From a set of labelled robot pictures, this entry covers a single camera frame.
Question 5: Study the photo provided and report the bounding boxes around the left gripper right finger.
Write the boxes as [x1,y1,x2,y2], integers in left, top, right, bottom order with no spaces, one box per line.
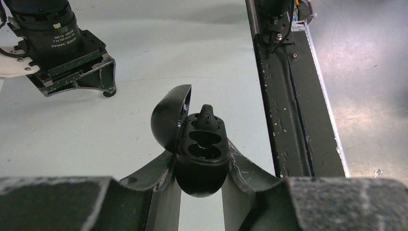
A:
[222,142,408,231]

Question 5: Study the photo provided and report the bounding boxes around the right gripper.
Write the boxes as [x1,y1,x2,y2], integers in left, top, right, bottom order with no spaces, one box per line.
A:
[27,30,116,98]

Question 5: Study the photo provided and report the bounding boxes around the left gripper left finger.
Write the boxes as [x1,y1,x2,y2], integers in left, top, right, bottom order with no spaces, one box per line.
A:
[0,151,181,231]

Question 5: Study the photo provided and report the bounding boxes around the black earbud charging case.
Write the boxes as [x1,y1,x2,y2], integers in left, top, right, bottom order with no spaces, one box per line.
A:
[151,84,230,198]

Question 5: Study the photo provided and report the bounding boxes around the black earbud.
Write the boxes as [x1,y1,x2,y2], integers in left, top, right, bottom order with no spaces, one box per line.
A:
[193,104,219,131]

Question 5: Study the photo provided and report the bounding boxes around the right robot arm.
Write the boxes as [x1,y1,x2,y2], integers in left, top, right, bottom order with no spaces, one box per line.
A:
[0,0,116,97]

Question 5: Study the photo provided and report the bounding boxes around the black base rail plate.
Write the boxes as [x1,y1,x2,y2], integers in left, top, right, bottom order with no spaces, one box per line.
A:
[246,0,350,178]

